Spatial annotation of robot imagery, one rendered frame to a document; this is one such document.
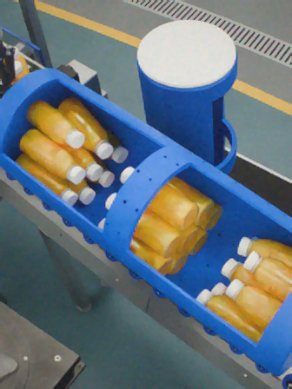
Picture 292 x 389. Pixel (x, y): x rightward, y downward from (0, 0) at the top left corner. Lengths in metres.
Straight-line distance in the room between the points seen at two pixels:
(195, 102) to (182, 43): 0.18
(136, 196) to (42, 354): 0.38
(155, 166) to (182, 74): 0.49
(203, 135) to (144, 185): 0.61
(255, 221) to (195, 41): 0.61
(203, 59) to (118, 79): 1.45
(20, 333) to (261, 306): 0.50
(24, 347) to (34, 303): 1.25
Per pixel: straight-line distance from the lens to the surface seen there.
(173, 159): 1.32
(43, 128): 1.54
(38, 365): 1.32
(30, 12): 2.12
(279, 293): 1.27
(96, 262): 1.61
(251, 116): 2.98
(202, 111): 1.78
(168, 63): 1.77
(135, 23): 3.48
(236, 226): 1.48
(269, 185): 2.58
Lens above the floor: 2.29
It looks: 56 degrees down
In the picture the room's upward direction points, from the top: 11 degrees counter-clockwise
